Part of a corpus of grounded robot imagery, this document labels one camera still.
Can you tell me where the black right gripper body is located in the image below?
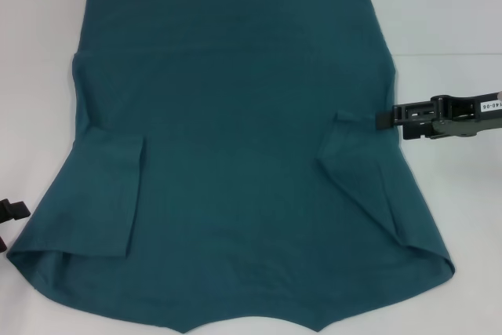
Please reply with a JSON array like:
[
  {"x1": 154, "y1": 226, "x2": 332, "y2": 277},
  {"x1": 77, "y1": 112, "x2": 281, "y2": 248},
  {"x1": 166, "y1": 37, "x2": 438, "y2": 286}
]
[{"x1": 430, "y1": 91, "x2": 502, "y2": 140}]

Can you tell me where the teal blue shirt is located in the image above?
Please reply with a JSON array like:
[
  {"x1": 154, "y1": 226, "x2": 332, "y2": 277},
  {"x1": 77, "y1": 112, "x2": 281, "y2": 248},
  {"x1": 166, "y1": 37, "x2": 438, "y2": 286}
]
[{"x1": 6, "y1": 0, "x2": 458, "y2": 311}]

